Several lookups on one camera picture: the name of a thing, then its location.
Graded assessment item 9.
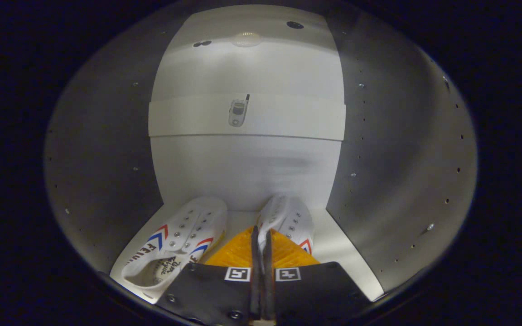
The white cabinet shelf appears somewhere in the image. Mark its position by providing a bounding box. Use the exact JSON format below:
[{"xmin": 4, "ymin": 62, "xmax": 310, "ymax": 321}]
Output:
[{"xmin": 148, "ymin": 94, "xmax": 347, "ymax": 141}]

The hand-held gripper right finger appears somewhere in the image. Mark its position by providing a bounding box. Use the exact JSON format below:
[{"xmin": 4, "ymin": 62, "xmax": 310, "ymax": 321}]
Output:
[{"xmin": 262, "ymin": 229, "xmax": 371, "ymax": 325}]

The white canvas shoe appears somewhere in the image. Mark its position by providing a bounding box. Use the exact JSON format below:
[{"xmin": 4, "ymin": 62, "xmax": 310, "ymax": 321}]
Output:
[
  {"xmin": 121, "ymin": 196, "xmax": 228, "ymax": 291},
  {"xmin": 257, "ymin": 195, "xmax": 314, "ymax": 255}
]

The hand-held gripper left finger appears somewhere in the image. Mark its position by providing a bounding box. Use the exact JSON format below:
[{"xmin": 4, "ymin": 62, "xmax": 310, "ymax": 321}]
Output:
[{"xmin": 156, "ymin": 225, "xmax": 262, "ymax": 325}]

